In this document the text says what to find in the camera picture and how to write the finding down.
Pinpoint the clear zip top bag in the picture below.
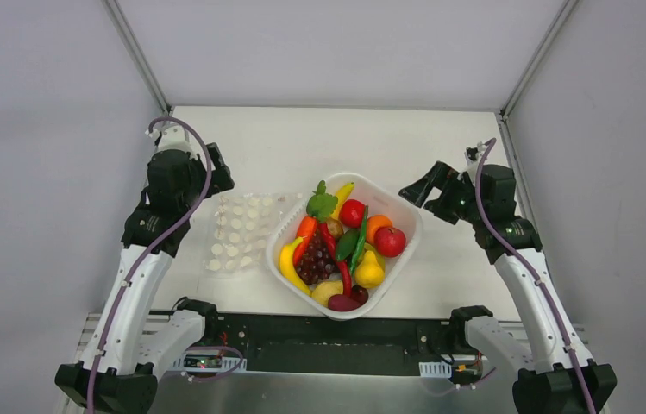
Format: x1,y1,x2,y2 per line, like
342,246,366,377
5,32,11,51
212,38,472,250
202,192,303,276

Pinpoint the green cucumber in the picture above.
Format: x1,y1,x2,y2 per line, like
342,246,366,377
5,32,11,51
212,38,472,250
335,229,360,261

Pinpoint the white plastic basket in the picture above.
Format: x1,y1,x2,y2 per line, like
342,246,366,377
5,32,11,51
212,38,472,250
265,172,423,321

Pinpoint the small yellow banana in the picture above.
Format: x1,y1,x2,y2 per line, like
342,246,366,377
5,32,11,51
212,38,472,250
330,182,354,220

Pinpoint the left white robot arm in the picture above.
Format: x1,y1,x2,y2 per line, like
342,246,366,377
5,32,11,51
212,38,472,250
54,143,235,413

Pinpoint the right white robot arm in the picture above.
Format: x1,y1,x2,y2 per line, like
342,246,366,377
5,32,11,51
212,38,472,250
398,161,618,413

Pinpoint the red apple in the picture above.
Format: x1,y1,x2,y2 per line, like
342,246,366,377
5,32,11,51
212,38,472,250
373,227,407,258

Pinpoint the orange fruit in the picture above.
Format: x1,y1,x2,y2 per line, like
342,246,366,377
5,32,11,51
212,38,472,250
366,215,393,245

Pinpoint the red tomato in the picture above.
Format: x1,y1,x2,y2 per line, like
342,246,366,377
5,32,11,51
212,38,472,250
338,198,366,229

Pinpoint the large yellow banana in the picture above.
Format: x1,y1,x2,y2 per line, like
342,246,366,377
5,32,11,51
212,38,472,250
279,237,311,296

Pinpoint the yellow pear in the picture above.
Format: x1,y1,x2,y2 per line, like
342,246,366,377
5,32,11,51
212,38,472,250
354,251,386,289

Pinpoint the brown kiwi fruit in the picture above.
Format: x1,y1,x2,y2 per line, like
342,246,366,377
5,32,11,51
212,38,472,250
326,217,345,240

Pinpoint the purple grape bunch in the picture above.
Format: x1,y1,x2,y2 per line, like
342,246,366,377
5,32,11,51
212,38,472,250
295,231,339,285

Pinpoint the red chili pepper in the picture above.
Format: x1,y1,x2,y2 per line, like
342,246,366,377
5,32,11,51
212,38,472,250
319,223,353,298

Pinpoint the yellow potato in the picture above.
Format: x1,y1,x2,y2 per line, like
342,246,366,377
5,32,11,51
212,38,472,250
310,280,343,307

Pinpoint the dark purple sweet potato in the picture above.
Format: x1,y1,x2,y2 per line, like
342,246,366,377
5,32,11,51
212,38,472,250
327,294,361,312

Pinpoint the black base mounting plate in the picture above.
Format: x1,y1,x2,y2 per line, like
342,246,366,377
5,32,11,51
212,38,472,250
185,313,484,379

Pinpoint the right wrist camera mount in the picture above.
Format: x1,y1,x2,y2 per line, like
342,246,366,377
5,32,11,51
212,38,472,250
465,141,490,174

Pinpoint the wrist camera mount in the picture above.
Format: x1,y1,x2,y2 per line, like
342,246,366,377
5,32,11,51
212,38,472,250
465,141,490,174
146,126,193,154

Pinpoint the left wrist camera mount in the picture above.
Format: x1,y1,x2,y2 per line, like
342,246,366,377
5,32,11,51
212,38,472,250
146,126,193,154

